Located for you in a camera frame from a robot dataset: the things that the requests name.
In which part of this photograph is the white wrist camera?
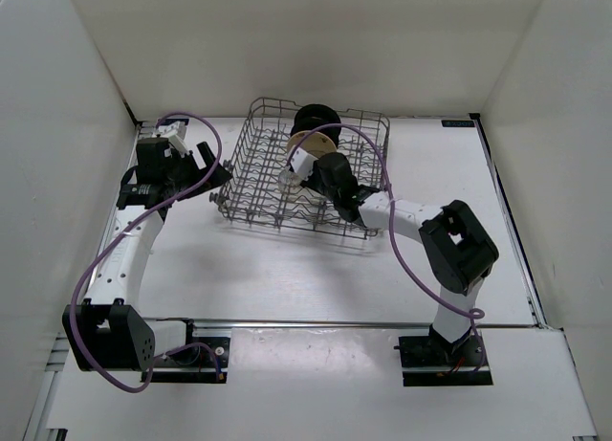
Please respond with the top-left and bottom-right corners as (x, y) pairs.
(154, 121), (189, 156)
(289, 148), (317, 181)

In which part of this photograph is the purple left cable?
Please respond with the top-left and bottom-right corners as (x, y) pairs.
(69, 111), (226, 393)

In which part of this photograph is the clear glass plate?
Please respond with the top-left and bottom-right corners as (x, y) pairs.
(278, 167), (302, 193)

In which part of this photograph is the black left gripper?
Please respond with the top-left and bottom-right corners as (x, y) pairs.
(164, 142), (231, 201)

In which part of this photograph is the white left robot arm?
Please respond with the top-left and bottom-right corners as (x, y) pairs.
(62, 137), (231, 371)

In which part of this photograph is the grey wire dish rack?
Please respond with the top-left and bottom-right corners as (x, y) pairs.
(209, 96), (391, 244)

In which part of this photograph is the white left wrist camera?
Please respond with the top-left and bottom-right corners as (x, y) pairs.
(154, 121), (189, 156)

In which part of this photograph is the cream plate with characters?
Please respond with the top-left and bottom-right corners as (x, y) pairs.
(286, 130), (338, 159)

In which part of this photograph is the black plate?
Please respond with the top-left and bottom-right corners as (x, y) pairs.
(291, 117), (340, 145)
(294, 103), (341, 124)

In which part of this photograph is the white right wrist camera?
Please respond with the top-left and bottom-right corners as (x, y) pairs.
(289, 148), (317, 181)

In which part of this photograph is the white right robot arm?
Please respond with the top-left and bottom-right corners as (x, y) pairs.
(289, 148), (499, 364)

